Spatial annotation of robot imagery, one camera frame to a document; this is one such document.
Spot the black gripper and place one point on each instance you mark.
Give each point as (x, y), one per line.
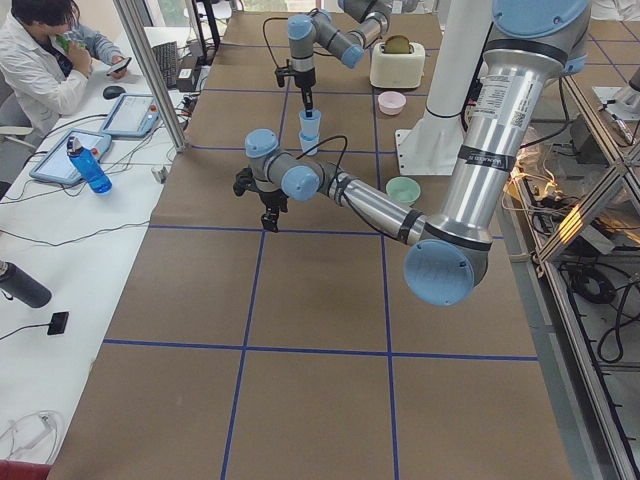
(305, 79)
(272, 198)

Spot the light blue plastic cup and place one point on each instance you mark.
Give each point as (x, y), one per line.
(309, 144)
(310, 123)

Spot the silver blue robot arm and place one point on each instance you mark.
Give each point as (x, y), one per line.
(305, 31)
(494, 61)

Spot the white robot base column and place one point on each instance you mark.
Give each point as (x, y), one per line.
(431, 147)

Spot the pink bowl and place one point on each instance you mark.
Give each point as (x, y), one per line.
(391, 103)

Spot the cream toaster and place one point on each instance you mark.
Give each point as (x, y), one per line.
(397, 71)

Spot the toast slice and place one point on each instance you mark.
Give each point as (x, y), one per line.
(397, 44)

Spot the green bowl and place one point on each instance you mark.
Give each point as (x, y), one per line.
(403, 189)

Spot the black keyboard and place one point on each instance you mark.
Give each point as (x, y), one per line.
(166, 56)

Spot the far teach pendant tablet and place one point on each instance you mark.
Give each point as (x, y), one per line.
(132, 116)

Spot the teach pendant tablet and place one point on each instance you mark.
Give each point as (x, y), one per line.
(56, 167)
(132, 116)

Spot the blue water bottle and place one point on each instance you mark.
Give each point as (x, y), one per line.
(88, 167)

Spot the black smartphone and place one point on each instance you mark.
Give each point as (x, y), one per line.
(119, 66)

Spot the white desk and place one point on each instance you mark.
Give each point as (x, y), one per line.
(81, 246)

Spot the black computer mouse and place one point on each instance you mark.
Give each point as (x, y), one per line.
(112, 92)

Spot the near teach pendant tablet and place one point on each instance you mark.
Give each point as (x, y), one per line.
(56, 167)

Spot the small black square puck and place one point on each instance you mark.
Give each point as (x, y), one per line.
(58, 323)

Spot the black thermos bottle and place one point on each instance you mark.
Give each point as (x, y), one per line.
(20, 285)

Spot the person in white coat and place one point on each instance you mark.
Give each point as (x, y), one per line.
(46, 58)

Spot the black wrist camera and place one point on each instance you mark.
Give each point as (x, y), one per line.
(244, 181)

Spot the aluminium frame post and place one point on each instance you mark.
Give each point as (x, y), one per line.
(134, 29)

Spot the aluminium frame rack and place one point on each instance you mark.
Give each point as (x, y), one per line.
(571, 215)

